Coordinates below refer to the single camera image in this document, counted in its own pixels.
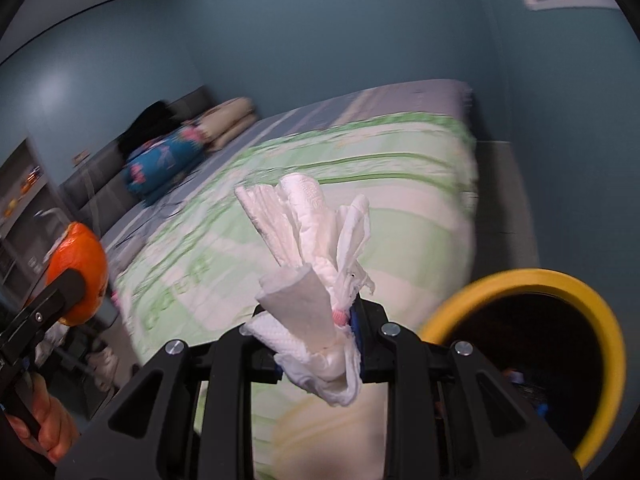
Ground black folded clothes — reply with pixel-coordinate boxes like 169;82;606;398
117;101;173;161

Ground white tissue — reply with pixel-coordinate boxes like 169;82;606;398
234;172;376;408

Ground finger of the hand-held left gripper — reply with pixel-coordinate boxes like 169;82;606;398
0;267;87;361

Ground orange mandarin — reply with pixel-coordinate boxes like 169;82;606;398
44;221;110;326

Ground cream folded quilt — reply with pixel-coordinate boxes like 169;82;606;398
192;97;258;153

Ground white shelf unit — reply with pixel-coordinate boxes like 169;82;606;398
0;137;68;291

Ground bed with striped sheet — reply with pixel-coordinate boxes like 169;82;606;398
102;78;476;261

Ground person's left hand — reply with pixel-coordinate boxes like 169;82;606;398
7;372;81;463

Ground black bin with yellow rim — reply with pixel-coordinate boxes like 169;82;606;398
417;268;627;468

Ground green patterned quilt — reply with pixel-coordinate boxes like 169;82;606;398
112;112;478;480

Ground white sneaker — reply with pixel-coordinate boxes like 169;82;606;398
82;345;121;393

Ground grey padded headboard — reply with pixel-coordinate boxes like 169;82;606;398
59;85;213;223

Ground blue floral folded quilt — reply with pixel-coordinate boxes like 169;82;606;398
122;127;207;207

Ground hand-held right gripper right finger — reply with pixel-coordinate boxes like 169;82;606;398
349;300;583;480

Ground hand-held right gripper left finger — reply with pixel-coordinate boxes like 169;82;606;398
54;305;281;480

